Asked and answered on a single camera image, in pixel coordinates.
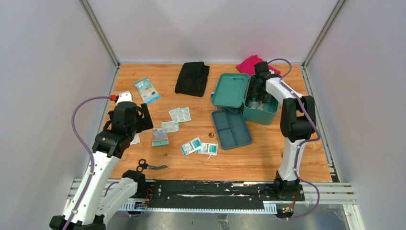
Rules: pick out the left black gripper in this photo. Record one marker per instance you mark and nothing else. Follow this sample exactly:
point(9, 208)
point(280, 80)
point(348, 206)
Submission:
point(146, 123)

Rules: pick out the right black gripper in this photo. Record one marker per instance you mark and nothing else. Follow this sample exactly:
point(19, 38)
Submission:
point(252, 92)

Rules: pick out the white bottle green label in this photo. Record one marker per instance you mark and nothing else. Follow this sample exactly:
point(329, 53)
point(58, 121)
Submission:
point(253, 104)

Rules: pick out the clear bag teal strip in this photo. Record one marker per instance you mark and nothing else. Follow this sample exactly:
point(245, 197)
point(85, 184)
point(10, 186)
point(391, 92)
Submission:
point(160, 137)

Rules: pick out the teal medicine box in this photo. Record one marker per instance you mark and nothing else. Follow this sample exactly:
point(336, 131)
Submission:
point(231, 91)

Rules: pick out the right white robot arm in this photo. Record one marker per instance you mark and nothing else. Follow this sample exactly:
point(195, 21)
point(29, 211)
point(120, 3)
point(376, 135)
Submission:
point(297, 125)

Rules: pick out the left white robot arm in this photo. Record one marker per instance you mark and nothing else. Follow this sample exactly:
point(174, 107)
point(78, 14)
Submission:
point(95, 174)

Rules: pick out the white gauze pad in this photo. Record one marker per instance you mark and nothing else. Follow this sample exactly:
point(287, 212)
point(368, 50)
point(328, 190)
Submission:
point(135, 140)

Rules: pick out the bandage strips pack lower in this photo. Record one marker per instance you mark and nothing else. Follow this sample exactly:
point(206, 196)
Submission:
point(170, 126)

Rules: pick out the pink folded cloth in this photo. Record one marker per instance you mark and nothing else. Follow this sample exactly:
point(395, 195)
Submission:
point(247, 66)

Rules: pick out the light blue mask packet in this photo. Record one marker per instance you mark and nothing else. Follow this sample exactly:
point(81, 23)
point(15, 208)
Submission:
point(147, 90)

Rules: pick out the dark teal divided tray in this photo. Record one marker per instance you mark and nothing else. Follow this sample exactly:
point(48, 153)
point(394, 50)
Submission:
point(231, 128)

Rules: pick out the teal white sachet left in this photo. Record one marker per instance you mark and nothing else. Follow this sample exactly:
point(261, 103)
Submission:
point(191, 146)

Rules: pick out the teal white sachet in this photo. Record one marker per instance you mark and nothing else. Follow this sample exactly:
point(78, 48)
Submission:
point(208, 149)
point(191, 146)

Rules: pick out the black folded cloth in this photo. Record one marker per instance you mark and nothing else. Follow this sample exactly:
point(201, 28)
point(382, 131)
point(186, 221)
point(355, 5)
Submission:
point(192, 79)

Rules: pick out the teal white sachet right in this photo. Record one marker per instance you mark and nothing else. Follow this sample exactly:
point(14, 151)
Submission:
point(208, 149)

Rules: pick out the black handled scissors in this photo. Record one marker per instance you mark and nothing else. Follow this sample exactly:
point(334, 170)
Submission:
point(142, 165)

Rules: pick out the black metal base rail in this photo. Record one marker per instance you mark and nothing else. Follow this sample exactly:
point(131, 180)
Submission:
point(191, 196)

